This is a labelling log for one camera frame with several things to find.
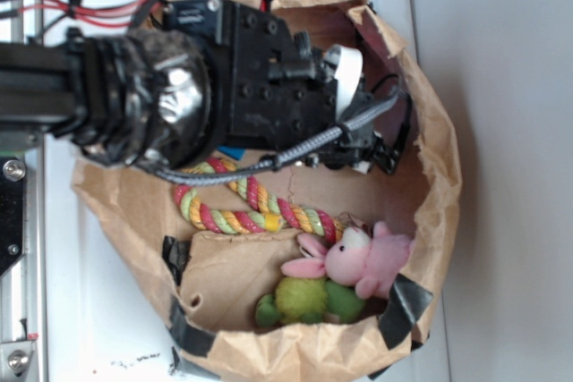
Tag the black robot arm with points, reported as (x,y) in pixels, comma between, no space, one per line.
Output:
(138,99)

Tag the brown paper bag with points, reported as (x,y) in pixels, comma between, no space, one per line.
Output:
(204,286)

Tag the pink plush bunny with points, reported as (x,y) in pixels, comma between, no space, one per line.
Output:
(368,263)

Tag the green plush toy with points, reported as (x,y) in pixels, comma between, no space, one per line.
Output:
(308,301)

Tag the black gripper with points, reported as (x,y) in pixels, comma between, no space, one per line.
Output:
(268,90)

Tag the aluminium frame rail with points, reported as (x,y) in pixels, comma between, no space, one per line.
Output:
(23,288)

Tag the blue rectangular block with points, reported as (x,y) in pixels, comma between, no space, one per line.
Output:
(234,153)

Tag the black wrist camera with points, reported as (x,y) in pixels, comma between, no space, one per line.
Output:
(360,145)

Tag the multicolour rope toy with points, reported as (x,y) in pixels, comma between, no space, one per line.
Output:
(262,212)

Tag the black metal bracket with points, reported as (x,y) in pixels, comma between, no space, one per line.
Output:
(13,190)

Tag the white plastic tray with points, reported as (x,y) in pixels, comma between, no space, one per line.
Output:
(99,325)

